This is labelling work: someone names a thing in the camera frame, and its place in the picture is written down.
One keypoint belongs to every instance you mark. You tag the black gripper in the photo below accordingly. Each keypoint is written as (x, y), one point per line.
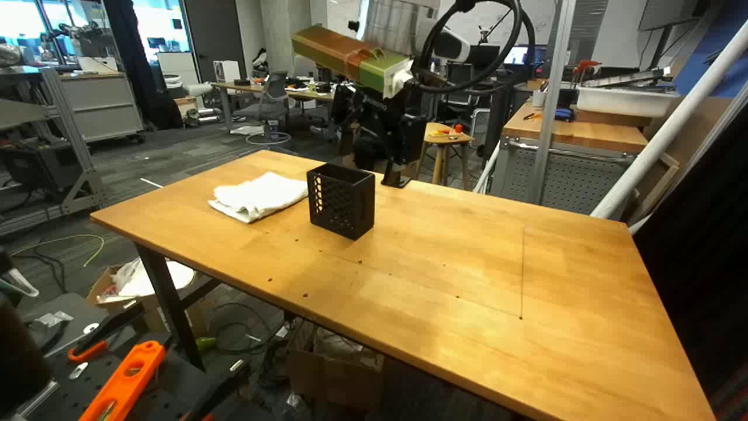
(381, 117)

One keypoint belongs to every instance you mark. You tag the black perforated basket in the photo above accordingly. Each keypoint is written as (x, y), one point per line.
(343, 203)

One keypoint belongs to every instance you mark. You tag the white towel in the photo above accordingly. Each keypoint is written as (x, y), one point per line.
(257, 194)

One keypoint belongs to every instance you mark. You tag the black pole stand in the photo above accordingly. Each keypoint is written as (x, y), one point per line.
(399, 181)

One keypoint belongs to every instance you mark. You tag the round wooden stool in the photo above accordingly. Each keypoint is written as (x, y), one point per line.
(451, 134)

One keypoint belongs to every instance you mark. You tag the computer monitor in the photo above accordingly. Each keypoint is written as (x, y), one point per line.
(517, 57)

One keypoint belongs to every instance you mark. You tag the grey perforated panel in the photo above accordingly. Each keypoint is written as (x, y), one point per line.
(576, 179)

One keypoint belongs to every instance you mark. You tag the wooden top workbench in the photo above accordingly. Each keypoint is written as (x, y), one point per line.
(576, 129)

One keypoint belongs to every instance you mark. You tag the brown cardboard box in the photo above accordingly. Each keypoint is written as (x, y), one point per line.
(335, 378)

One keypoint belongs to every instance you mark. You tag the white plastic bag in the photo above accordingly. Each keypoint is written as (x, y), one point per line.
(142, 282)

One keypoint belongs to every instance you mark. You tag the black column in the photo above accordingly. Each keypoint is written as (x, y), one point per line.
(130, 47)

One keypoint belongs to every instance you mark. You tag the grey cabinet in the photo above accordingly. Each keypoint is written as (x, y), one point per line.
(101, 109)

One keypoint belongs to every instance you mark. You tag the white slanted beam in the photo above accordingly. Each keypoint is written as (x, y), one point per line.
(670, 126)

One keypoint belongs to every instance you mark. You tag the orange tool on floor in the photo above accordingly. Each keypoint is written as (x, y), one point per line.
(124, 382)

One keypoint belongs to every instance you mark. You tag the grey metal shelf rack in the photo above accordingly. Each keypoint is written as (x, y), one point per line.
(24, 113)

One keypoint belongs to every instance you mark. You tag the tan green wrist camera box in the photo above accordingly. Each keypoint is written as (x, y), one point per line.
(343, 51)

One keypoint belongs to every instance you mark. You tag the white vertical post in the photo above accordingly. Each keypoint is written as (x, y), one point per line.
(555, 95)

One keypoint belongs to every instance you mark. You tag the blue wall panel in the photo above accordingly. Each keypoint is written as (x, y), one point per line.
(704, 37)

